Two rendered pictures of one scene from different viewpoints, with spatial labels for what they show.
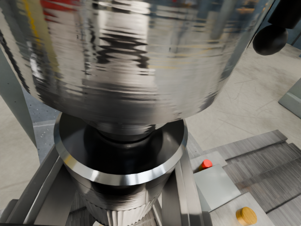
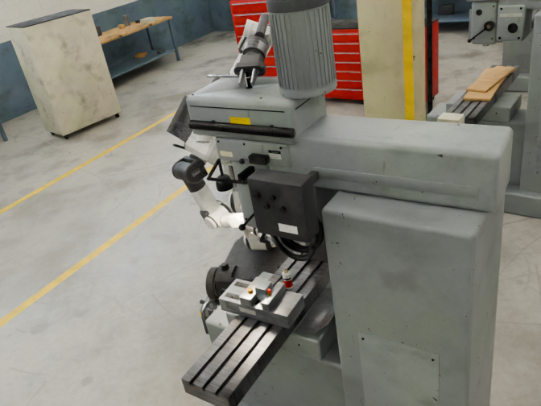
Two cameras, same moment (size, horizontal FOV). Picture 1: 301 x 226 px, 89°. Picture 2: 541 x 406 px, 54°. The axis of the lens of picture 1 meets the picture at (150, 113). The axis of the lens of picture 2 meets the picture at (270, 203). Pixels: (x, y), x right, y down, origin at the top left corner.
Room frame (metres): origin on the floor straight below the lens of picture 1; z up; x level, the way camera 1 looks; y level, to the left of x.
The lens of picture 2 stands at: (1.79, -0.78, 2.46)
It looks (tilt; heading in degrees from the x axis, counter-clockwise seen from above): 29 degrees down; 156
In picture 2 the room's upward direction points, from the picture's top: 10 degrees counter-clockwise
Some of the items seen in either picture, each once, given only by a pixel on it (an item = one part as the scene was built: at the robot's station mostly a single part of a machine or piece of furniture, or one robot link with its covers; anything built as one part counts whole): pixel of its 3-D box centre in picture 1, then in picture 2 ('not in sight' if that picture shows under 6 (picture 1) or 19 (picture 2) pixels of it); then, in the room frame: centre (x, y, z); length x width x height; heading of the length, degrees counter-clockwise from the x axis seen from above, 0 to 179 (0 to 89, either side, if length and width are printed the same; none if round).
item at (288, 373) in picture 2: not in sight; (295, 365); (0.02, 0.00, 0.43); 0.81 x 0.32 x 0.60; 29
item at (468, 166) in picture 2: not in sight; (380, 156); (0.47, 0.25, 1.66); 0.80 x 0.23 x 0.20; 29
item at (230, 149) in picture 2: not in sight; (267, 140); (0.08, 0.03, 1.68); 0.34 x 0.24 x 0.10; 29
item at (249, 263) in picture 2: not in sight; (263, 248); (-0.79, 0.28, 0.59); 0.64 x 0.52 x 0.33; 137
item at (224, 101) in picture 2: not in sight; (256, 107); (0.05, 0.02, 1.81); 0.47 x 0.26 x 0.16; 29
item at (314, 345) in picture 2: not in sight; (289, 312); (0.04, 0.01, 0.79); 0.50 x 0.35 x 0.12; 29
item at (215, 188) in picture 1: (208, 190); (264, 290); (0.11, -0.12, 1.04); 0.06 x 0.05 x 0.06; 121
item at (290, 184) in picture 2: not in sight; (282, 205); (0.46, -0.14, 1.62); 0.20 x 0.09 x 0.21; 29
